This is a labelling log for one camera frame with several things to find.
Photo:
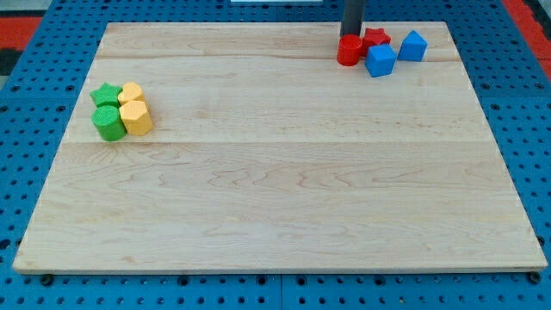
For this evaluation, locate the green cylinder block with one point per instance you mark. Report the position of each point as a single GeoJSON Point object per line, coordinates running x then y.
{"type": "Point", "coordinates": [108, 123]}

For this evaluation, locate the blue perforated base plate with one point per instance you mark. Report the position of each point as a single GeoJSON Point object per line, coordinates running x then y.
{"type": "Point", "coordinates": [37, 100]}

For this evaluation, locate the green star block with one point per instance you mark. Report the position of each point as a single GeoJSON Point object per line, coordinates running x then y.
{"type": "Point", "coordinates": [106, 95]}

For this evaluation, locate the red star block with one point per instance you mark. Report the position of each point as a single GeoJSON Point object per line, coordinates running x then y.
{"type": "Point", "coordinates": [374, 37]}

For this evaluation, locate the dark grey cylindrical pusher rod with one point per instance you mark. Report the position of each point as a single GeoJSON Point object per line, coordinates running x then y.
{"type": "Point", "coordinates": [352, 18]}

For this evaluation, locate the yellow heart block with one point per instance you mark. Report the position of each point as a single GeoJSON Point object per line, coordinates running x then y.
{"type": "Point", "coordinates": [131, 91]}

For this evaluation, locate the yellow hexagon block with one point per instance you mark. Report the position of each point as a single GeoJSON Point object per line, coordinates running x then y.
{"type": "Point", "coordinates": [136, 117]}

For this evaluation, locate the blue triangle block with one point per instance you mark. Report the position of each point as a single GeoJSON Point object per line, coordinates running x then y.
{"type": "Point", "coordinates": [413, 47]}

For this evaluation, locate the red cylinder block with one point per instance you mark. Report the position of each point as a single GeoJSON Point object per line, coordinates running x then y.
{"type": "Point", "coordinates": [349, 49]}

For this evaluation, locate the blue cube block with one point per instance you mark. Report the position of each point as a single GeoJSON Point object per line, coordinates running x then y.
{"type": "Point", "coordinates": [380, 60]}

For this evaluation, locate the light wooden board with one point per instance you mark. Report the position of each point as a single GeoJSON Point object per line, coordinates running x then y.
{"type": "Point", "coordinates": [268, 156]}

